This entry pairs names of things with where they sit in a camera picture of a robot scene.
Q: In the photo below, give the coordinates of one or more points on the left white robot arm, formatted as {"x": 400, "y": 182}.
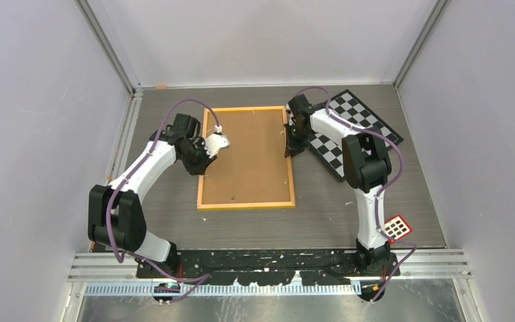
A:
{"x": 115, "y": 214}

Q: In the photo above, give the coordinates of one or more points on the aluminium left side rail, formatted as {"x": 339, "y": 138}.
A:
{"x": 117, "y": 146}

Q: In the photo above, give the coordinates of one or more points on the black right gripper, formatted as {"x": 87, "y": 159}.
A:
{"x": 294, "y": 148}

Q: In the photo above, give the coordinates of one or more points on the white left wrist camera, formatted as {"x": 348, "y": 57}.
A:
{"x": 216, "y": 142}

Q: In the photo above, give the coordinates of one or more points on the aluminium front rail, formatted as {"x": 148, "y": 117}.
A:
{"x": 429, "y": 264}

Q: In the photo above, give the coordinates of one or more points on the yellow picture frame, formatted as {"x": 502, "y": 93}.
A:
{"x": 253, "y": 172}

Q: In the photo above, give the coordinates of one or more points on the aluminium rail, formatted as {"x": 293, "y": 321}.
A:
{"x": 429, "y": 264}
{"x": 117, "y": 146}

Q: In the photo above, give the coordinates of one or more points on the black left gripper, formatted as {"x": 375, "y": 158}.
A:
{"x": 200, "y": 168}

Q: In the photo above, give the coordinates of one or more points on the red white grid block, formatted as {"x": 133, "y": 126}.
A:
{"x": 397, "y": 228}

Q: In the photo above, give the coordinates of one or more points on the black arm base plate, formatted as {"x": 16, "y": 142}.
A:
{"x": 267, "y": 267}

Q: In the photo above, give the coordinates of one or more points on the white slotted cable duct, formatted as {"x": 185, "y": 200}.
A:
{"x": 153, "y": 289}

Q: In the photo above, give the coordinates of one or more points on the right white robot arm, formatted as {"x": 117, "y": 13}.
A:
{"x": 366, "y": 167}

